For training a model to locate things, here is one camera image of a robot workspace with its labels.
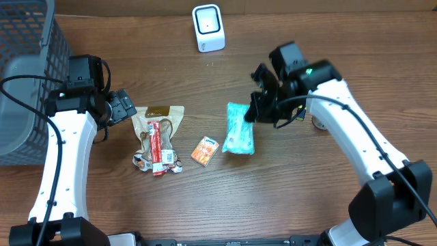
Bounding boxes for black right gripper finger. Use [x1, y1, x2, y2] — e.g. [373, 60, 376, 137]
[250, 63, 279, 91]
[244, 92, 264, 122]

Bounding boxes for yellow highlighter black cap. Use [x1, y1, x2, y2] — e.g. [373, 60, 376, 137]
[296, 105, 307, 121]

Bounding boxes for red snack bar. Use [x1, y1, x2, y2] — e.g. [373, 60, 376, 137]
[147, 121, 165, 176]

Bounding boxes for teal tissue packet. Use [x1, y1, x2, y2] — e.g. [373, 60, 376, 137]
[222, 102, 255, 155]

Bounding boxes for brown transparent snack bag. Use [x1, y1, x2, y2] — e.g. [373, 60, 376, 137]
[132, 106, 185, 162]

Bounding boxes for green lid jar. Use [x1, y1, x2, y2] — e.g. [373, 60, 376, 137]
[311, 115, 327, 131]

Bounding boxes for white patterned wrapper packet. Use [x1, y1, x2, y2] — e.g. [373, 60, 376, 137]
[132, 150, 182, 174]

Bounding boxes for orange snack packet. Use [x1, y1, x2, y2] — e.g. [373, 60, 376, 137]
[191, 136, 219, 167]

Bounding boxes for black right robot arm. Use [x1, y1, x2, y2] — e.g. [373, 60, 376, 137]
[244, 42, 434, 245]

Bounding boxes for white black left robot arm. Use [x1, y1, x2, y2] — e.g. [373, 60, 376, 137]
[5, 55, 143, 246]

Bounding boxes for white barcode scanner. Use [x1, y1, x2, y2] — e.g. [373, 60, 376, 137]
[192, 3, 225, 53]

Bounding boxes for grey plastic mesh basket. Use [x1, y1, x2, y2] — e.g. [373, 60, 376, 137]
[1, 0, 71, 166]

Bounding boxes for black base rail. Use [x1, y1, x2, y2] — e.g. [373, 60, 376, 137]
[107, 232, 386, 246]

